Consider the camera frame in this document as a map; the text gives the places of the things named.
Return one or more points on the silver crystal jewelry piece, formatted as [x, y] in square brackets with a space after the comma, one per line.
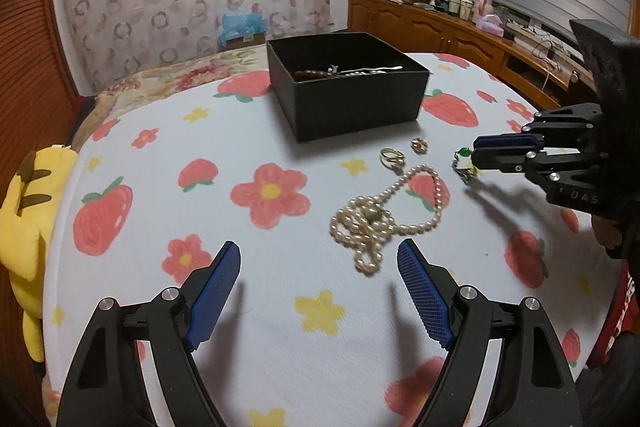
[362, 71]

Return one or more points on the pink figurine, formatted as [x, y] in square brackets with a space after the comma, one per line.
[483, 8]

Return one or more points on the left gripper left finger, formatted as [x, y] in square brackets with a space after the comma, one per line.
[104, 385]

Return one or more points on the wooden slatted wardrobe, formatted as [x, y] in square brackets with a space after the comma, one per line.
[39, 99]

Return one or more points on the long wooden cabinet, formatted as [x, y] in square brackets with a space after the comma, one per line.
[411, 29]

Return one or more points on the yellow plush toy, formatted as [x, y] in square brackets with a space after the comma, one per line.
[28, 214]

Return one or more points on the strawberry print tablecloth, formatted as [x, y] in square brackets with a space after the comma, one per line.
[304, 339]

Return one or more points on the black open jewelry box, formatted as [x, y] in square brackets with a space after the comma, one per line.
[317, 106]

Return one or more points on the floral bed quilt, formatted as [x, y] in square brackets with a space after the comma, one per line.
[156, 84]

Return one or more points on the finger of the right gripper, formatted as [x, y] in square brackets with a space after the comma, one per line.
[580, 181]
[565, 127]

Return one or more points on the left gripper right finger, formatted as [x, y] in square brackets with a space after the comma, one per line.
[533, 384]

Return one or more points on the blue bag on box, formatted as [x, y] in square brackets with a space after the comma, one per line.
[239, 30]

